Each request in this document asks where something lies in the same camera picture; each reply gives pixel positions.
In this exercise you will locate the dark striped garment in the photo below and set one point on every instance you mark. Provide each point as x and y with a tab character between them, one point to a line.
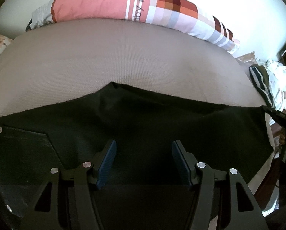
260	80

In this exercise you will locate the pink plaid long pillow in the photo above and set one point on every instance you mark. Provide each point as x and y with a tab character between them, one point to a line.
180	15

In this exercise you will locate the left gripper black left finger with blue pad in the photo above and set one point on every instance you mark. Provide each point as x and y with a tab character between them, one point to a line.
66	199

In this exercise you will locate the black pants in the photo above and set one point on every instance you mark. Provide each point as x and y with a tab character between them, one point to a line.
144	189

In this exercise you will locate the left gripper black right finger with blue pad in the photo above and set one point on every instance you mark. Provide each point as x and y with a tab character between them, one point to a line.
216	194

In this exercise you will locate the beige textured bed sheet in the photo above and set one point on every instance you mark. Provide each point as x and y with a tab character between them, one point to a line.
67	60

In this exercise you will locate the white crumpled cloth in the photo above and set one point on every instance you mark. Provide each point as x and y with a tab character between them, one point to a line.
277	81

